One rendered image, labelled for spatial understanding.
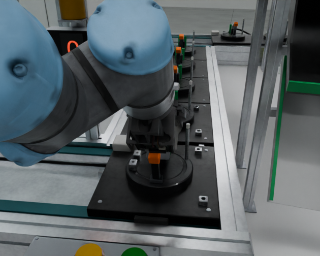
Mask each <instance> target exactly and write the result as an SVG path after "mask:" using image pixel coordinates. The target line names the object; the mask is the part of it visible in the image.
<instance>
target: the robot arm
mask: <svg viewBox="0 0 320 256"><path fill-rule="evenodd" d="M173 53H174V43H173V39H172V36H171V29H170V26H169V22H168V19H167V16H166V14H165V12H164V11H163V9H162V7H161V6H159V5H158V4H157V3H156V2H155V1H153V0H104V1H103V2H101V3H100V4H99V5H98V6H97V8H96V10H95V11H94V13H93V14H92V15H91V16H90V18H89V20H88V24H87V41H86V42H84V43H82V44H81V45H79V46H77V47H76V48H75V49H73V50H71V51H70V52H68V53H67V54H65V55H63V56H61V55H60V53H59V51H58V48H57V46H56V44H55V42H54V40H53V39H52V37H51V35H50V34H49V32H48V31H47V30H46V28H45V27H44V26H43V24H42V23H41V22H40V21H39V20H38V19H37V18H36V17H35V16H34V15H33V14H32V13H30V12H29V11H28V10H27V9H25V8H24V7H23V6H22V5H21V4H20V3H19V2H18V1H17V0H0V153H1V154H2V155H3V156H4V157H5V158H7V159H8V160H10V161H12V162H14V163H15V164H17V165H19V166H22V167H29V166H32V165H34V164H36V163H38V162H39V161H41V160H43V159H45V158H46V157H50V156H53V155H55V154H56V153H58V152H59V151H60V150H61V149H62V147H64V146H66V145H67V144H69V143H70V142H72V141H73V140H75V139H76V138H78V137H79V136H81V135H82V134H84V133H85V132H87V131H88V130H90V129H91V128H93V127H94V126H96V125H98V124H99V123H101V122H102V121H104V120H105V119H107V118H108V117H110V116H111V115H113V114H114V113H116V112H117V111H119V110H120V109H123V110H124V111H125V112H126V116H127V117H128V118H129V121H128V126H127V136H126V144H127V146H128V147H129V149H130V150H131V151H134V145H135V146H136V148H137V149H138V150H140V151H149V153H166V152H172V154H174V151H176V149H177V142H178V134H179V133H180V132H181V130H182V127H183V121H184V120H186V110H185V109H184V108H183V106H182V104H178V100H176V99H174V96H175V90H179V88H180V84H179V83H175V82H174V67H173ZM130 137H131V138H132V140H131V139H130ZM130 144H131V145H130Z"/></svg>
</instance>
